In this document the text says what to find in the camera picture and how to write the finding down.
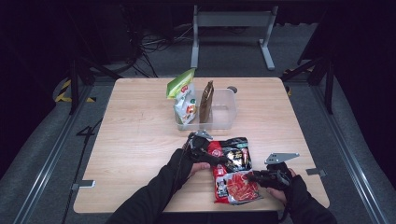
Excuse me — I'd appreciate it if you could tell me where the person's left hand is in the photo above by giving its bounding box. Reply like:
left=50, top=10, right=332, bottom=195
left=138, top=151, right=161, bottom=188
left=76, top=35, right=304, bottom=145
left=176, top=148, right=213, bottom=182

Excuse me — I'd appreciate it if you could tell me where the black tripod stand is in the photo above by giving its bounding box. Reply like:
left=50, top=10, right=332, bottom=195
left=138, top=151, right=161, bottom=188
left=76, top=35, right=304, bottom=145
left=65, top=54, right=123, bottom=116
left=280, top=55, right=336, bottom=115

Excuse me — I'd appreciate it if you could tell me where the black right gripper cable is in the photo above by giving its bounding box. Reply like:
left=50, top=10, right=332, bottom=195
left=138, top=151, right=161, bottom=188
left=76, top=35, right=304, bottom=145
left=279, top=199, right=292, bottom=224

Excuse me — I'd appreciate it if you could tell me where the metal table bracket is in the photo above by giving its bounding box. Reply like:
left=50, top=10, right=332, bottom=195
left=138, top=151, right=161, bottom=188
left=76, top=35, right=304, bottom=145
left=70, top=179, right=96, bottom=191
left=304, top=167, right=328, bottom=177

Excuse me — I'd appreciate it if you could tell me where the aluminium floor rail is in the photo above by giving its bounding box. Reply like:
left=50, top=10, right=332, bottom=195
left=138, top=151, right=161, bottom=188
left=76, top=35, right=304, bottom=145
left=12, top=84, right=94, bottom=224
left=311, top=84, right=390, bottom=224

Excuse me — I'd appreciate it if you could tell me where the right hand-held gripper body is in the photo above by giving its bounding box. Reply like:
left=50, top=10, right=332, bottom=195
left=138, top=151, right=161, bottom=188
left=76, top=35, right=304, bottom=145
left=263, top=151, right=301, bottom=190

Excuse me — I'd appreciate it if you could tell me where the gold brown packet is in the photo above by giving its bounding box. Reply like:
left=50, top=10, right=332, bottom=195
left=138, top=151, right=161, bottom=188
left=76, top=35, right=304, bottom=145
left=199, top=79, right=216, bottom=124

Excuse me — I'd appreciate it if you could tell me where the person's right hand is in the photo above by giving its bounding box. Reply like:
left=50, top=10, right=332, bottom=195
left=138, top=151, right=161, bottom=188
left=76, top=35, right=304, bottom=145
left=266, top=167, right=308, bottom=207

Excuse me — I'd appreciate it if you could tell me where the bundle of floor cables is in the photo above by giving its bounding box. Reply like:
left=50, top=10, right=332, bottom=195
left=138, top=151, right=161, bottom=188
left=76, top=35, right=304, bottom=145
left=122, top=18, right=194, bottom=78

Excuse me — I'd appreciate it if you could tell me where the grey metal stand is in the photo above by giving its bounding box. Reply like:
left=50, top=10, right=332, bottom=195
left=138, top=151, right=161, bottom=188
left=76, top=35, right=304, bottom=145
left=190, top=4, right=279, bottom=71

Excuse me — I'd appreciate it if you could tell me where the clear plastic container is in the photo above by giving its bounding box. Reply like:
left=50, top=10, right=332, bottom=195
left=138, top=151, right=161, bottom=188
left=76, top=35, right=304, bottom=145
left=174, top=88, right=238, bottom=132

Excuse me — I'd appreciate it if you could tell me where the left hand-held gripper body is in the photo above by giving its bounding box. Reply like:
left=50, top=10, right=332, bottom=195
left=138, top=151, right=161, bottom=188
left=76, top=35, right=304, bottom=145
left=186, top=129, right=216, bottom=163

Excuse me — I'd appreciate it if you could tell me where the red and black packet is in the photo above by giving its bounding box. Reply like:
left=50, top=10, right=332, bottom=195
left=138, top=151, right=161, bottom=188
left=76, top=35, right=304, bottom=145
left=206, top=136, right=263, bottom=205

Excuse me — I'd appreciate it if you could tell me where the green stand-up pouch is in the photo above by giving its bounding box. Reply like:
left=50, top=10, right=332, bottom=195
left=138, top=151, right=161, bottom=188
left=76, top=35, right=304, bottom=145
left=165, top=67, right=199, bottom=126

